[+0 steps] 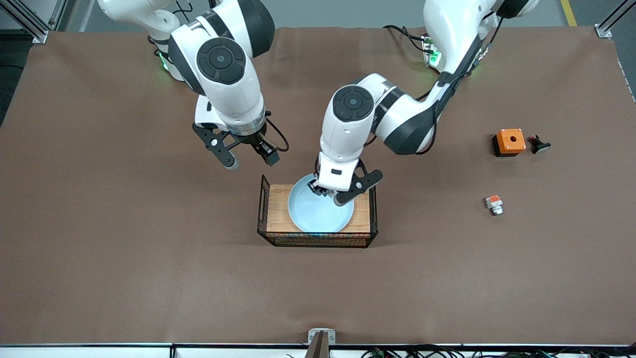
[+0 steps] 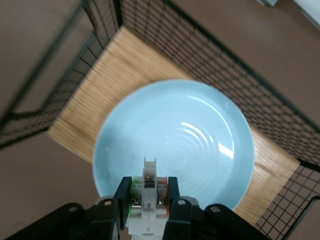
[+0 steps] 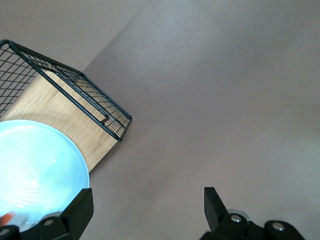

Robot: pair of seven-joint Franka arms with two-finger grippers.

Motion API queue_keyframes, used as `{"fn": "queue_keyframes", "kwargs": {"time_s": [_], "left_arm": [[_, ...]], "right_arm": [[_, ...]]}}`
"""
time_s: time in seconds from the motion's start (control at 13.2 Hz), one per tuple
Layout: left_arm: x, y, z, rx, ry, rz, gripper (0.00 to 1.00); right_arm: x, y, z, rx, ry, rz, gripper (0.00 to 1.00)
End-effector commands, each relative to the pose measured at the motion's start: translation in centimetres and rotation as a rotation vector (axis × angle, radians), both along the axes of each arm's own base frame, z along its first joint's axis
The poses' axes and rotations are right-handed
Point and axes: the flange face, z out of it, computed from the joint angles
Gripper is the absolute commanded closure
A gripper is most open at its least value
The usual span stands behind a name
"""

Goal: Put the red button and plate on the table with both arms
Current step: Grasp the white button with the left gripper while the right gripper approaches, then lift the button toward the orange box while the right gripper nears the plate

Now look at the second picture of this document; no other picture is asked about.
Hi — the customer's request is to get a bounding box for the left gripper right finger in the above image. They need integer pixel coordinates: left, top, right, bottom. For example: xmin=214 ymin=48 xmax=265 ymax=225
xmin=162 ymin=176 xmax=209 ymax=240

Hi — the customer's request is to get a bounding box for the light blue plate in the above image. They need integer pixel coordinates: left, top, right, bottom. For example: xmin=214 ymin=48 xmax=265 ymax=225
xmin=91 ymin=79 xmax=256 ymax=226

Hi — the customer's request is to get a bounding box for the black wire rack wooden top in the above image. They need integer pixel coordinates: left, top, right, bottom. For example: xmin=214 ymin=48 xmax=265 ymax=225
xmin=0 ymin=0 xmax=320 ymax=240

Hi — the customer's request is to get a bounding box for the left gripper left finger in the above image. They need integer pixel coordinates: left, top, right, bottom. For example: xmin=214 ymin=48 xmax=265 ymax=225
xmin=84 ymin=176 xmax=133 ymax=240

